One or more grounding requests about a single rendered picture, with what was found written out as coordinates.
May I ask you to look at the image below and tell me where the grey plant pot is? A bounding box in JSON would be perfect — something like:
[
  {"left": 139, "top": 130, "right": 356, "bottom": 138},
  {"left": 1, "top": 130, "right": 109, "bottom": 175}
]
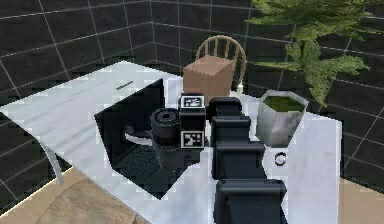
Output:
[{"left": 255, "top": 89, "right": 310, "bottom": 148}]

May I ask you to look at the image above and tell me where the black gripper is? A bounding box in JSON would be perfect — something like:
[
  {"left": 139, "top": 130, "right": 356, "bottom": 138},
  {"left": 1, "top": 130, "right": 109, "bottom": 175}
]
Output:
[{"left": 123, "top": 107, "right": 188, "bottom": 172}]

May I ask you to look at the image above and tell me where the green fern house plant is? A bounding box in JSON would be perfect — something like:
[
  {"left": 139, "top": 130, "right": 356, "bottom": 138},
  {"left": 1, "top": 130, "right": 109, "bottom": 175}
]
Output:
[{"left": 245, "top": 0, "right": 384, "bottom": 108}]

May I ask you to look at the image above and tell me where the white table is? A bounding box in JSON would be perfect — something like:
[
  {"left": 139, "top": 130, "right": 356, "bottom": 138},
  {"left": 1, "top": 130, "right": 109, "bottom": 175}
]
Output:
[{"left": 0, "top": 60, "right": 343, "bottom": 224}]

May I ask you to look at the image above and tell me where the wooden spindle chair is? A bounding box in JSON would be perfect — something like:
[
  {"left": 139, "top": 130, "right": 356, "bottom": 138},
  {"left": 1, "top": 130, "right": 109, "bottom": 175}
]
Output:
[{"left": 195, "top": 34, "right": 248, "bottom": 92}]

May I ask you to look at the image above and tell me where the small dark ring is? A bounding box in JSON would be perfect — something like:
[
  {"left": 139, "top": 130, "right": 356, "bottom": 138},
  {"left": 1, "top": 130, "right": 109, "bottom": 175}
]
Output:
[{"left": 273, "top": 151, "right": 288, "bottom": 167}]

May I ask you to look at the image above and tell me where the dark pen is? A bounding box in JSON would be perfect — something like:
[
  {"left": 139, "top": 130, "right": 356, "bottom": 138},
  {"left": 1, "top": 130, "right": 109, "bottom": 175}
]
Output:
[{"left": 115, "top": 80, "right": 135, "bottom": 91}]

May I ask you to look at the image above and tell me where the brown cardboard box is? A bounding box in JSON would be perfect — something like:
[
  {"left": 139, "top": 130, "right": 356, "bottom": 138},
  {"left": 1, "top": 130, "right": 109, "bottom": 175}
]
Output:
[{"left": 182, "top": 54, "right": 236, "bottom": 102}]

